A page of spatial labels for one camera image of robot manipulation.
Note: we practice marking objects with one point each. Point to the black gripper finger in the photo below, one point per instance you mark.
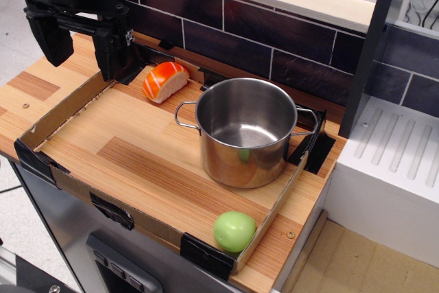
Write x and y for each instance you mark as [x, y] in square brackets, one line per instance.
[116, 57]
[55, 42]

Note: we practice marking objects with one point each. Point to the stainless steel pot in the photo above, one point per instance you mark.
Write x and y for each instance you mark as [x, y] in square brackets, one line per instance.
[245, 125]

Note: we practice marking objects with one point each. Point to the cardboard fence with black tape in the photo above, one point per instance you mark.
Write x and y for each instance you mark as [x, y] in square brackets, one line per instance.
[103, 144]

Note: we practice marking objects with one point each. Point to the toy salmon sushi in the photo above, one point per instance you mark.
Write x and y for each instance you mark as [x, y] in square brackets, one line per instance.
[164, 80]

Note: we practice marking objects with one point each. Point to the green toy apple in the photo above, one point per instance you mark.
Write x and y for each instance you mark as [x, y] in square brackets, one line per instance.
[234, 230]

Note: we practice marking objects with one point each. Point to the grey oven control panel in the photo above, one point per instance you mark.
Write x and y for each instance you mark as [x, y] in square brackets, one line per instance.
[117, 272]

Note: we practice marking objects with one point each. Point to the white sink drainboard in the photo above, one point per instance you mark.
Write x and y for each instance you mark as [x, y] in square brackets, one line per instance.
[385, 183]

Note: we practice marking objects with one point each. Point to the dark grey vertical post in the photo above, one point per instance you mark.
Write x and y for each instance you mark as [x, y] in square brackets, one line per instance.
[386, 12]

